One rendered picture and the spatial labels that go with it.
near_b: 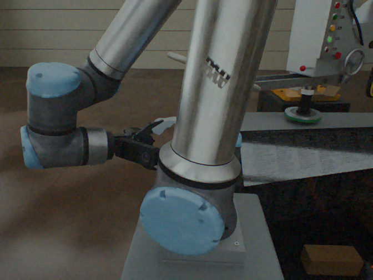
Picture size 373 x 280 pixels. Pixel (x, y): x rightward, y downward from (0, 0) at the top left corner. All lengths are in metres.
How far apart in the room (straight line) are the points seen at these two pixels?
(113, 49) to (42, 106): 0.18
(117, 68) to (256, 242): 0.58
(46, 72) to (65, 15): 7.86
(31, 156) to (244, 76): 0.43
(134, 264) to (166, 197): 0.35
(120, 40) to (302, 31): 1.26
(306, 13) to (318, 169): 0.85
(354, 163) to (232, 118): 1.45
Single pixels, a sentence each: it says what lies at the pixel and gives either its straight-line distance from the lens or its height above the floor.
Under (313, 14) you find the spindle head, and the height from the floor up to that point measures 1.41.
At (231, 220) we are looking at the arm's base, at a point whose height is 0.94.
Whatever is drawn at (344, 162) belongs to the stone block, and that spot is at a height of 0.65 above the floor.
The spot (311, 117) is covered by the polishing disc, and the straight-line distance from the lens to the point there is 1.76.
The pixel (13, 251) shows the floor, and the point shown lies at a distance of 2.21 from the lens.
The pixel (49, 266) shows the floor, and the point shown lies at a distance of 2.01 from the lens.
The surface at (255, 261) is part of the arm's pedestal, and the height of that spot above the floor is 0.85.
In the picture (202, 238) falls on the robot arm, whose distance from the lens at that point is 0.46.
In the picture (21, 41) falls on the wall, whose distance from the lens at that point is 9.12.
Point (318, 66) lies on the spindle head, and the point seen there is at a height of 1.17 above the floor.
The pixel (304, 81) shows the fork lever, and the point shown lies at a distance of 1.67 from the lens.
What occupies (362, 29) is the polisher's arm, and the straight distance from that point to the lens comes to 1.85.
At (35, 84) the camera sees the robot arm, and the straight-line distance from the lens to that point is 0.55.
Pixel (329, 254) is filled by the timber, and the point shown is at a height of 0.13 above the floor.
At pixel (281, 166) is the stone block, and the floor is 0.64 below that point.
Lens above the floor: 1.43
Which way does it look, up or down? 26 degrees down
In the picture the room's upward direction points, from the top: straight up
